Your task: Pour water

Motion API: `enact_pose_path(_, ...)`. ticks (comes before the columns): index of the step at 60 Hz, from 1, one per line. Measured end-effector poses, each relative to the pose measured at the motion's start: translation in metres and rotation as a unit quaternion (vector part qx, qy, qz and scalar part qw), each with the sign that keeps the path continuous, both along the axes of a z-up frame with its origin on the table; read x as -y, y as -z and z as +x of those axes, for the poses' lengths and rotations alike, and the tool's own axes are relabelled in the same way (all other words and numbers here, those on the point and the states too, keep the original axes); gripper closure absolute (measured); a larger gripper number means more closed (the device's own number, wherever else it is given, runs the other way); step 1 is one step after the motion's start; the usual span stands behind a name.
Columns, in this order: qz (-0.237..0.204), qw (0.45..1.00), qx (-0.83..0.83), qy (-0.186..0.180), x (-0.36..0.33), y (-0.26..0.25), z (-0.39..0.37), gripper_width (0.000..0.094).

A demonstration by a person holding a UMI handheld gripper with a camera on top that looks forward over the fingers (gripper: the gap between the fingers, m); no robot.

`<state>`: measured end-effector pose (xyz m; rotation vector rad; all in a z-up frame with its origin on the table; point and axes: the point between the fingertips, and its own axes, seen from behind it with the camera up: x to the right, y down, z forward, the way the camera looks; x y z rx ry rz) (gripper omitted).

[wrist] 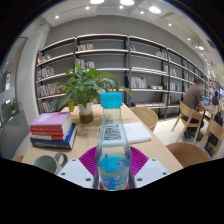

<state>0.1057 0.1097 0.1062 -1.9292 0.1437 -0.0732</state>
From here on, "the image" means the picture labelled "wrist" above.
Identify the person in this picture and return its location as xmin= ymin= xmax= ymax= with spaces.
xmin=181 ymin=78 xmax=209 ymax=139
xmin=211 ymin=90 xmax=224 ymax=111

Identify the grey bookshelf unit with books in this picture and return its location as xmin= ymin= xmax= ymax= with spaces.
xmin=34 ymin=33 xmax=214 ymax=116

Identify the white book with patterned cover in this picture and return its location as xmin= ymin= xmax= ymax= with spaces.
xmin=121 ymin=121 xmax=153 ymax=145

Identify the clear bottle with turquoise cap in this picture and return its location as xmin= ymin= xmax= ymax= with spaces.
xmin=95 ymin=91 xmax=133 ymax=192

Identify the group of ceiling lights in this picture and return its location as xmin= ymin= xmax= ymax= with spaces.
xmin=54 ymin=0 xmax=214 ymax=64

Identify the small potted plant by window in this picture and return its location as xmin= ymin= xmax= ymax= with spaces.
xmin=8 ymin=99 xmax=23 ymax=116

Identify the green potted plant on table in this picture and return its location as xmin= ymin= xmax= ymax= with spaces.
xmin=56 ymin=63 xmax=133 ymax=124

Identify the pink book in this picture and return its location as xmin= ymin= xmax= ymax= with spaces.
xmin=29 ymin=111 xmax=72 ymax=128

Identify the patterned ceramic mug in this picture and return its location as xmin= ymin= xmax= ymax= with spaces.
xmin=33 ymin=152 xmax=69 ymax=175

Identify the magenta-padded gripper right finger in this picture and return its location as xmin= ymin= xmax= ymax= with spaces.
xmin=128 ymin=145 xmax=170 ymax=190

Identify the red book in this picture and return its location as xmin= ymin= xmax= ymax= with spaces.
xmin=30 ymin=128 xmax=73 ymax=142
xmin=29 ymin=121 xmax=73 ymax=134

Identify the dark blue book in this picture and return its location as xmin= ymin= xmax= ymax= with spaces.
xmin=29 ymin=123 xmax=78 ymax=151

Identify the curved-back wooden chair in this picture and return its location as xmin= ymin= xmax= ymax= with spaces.
xmin=11 ymin=154 xmax=25 ymax=164
xmin=129 ymin=106 xmax=159 ymax=133
xmin=165 ymin=142 xmax=212 ymax=168

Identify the slat-back wooden chair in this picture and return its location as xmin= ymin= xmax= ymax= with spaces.
xmin=171 ymin=100 xmax=204 ymax=145
xmin=199 ymin=118 xmax=224 ymax=158

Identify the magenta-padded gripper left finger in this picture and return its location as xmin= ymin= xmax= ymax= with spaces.
xmin=56 ymin=145 xmax=100 ymax=190

